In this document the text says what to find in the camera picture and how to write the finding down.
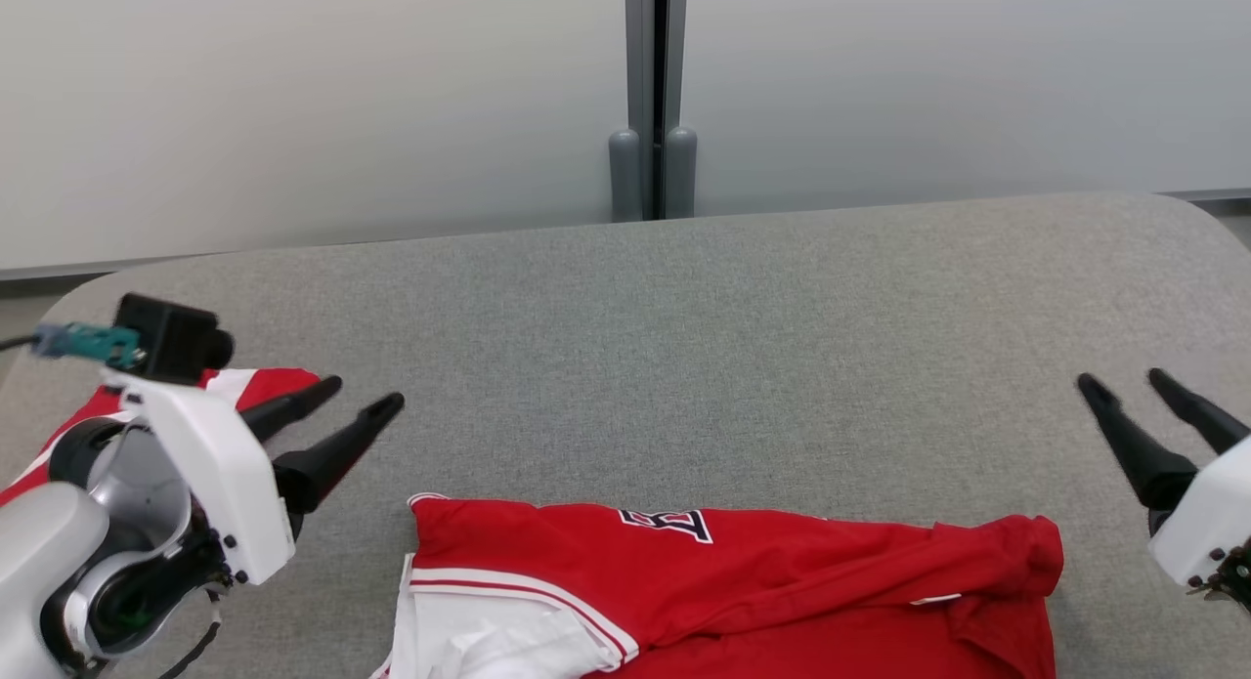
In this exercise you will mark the grey partition post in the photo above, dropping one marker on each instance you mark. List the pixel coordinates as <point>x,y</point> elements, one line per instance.
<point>630,171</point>
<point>679,171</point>

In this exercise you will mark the red white lettered jersey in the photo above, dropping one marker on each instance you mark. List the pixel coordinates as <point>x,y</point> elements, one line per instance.
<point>782,581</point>

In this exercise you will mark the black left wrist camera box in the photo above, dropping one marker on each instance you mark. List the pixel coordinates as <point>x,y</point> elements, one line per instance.
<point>171,337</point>

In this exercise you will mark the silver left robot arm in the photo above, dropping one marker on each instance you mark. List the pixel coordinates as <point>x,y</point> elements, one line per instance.
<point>49,562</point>

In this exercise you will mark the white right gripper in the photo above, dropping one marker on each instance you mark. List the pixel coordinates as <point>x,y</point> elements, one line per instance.
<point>1212,513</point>

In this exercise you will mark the white partition panel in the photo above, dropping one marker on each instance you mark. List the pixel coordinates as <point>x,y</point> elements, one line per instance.
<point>977,73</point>
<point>293,103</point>

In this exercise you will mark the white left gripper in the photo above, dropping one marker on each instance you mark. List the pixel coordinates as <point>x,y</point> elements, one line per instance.
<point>215,464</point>

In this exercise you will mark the red white striped garment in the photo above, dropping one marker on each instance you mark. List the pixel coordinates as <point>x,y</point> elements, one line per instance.
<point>283,384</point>

